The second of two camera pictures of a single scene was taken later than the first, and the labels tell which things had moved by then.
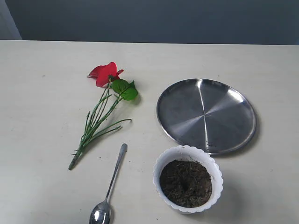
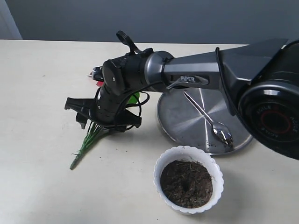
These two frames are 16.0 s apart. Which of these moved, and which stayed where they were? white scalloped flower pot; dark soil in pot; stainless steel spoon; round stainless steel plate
Moved: stainless steel spoon
Stayed: dark soil in pot; round stainless steel plate; white scalloped flower pot
